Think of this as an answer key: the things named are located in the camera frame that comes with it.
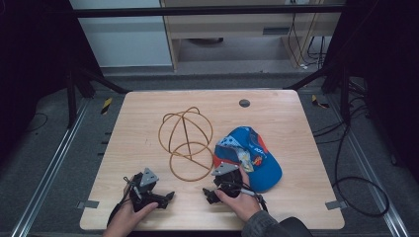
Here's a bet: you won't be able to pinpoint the metal floor rail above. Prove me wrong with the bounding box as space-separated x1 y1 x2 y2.
327 93 411 237
9 98 91 237

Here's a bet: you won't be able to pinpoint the black curtain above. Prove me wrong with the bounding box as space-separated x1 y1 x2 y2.
324 0 419 186
0 0 103 166

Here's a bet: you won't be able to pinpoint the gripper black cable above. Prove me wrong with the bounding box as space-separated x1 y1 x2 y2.
230 183 270 213
106 176 136 228

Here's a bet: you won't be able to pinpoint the grey tape piece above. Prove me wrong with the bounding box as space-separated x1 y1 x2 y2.
76 199 101 210
324 199 349 211

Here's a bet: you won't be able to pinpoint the blue baseball cap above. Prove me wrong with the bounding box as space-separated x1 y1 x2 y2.
212 125 284 194

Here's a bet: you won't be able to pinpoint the golden wire hat stand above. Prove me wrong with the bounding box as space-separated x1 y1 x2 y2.
157 106 215 183

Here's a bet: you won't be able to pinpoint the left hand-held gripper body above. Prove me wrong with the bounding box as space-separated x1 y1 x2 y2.
124 167 170 213

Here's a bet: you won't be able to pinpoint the person's right hand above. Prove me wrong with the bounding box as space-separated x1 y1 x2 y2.
214 166 262 223

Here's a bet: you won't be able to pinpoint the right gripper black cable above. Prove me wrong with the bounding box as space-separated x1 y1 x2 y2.
230 183 270 213

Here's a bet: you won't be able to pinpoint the looped black floor cable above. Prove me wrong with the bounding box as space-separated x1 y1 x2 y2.
331 123 390 218

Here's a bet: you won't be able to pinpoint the cables under desk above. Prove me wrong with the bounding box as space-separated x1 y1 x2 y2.
287 3 330 71

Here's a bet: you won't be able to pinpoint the person's left hand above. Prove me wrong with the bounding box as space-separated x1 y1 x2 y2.
102 199 159 234

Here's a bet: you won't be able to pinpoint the black horizontal frame bar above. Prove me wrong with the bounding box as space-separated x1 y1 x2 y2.
72 4 345 19

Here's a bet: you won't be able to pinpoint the thin black floor cable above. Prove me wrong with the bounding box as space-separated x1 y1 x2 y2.
25 112 49 133

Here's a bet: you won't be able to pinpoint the white cabinet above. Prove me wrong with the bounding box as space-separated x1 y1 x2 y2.
68 0 173 68

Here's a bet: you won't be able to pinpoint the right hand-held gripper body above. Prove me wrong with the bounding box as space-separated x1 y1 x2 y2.
210 161 245 199

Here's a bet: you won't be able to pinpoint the yellow black tape marker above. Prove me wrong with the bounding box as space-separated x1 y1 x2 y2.
100 97 114 116
310 94 330 110

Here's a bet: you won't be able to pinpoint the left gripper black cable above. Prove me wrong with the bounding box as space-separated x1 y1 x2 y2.
106 176 136 228

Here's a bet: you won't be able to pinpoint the black metal stand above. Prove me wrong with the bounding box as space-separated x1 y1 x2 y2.
284 60 353 123
64 62 130 130

